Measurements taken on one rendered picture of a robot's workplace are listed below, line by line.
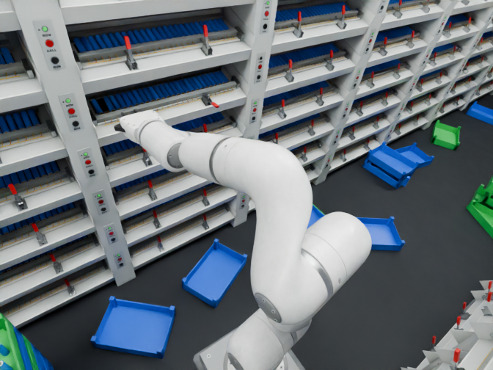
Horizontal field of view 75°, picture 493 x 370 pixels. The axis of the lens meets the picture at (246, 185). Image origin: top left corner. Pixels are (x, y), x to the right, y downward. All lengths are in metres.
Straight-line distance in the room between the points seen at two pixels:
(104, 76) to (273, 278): 0.81
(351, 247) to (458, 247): 1.90
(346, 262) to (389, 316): 1.38
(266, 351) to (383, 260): 1.35
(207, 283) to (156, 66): 1.09
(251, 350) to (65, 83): 0.84
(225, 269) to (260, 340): 0.99
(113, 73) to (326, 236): 0.81
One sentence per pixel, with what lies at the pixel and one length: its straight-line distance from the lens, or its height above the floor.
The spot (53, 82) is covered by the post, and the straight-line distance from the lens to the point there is 1.05.
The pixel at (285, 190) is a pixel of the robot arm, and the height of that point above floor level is 1.22.
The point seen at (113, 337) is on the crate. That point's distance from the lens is 1.68.
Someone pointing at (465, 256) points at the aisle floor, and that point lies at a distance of 2.38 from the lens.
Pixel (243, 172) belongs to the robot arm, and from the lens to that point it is 0.48.
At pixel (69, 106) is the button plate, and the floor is 1.00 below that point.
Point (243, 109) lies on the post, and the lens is 1.43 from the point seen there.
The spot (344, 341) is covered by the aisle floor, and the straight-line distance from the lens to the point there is 1.74.
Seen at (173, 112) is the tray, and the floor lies 0.87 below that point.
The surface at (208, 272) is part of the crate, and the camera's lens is 1.77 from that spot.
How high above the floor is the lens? 1.53
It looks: 44 degrees down
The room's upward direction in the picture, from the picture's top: 7 degrees clockwise
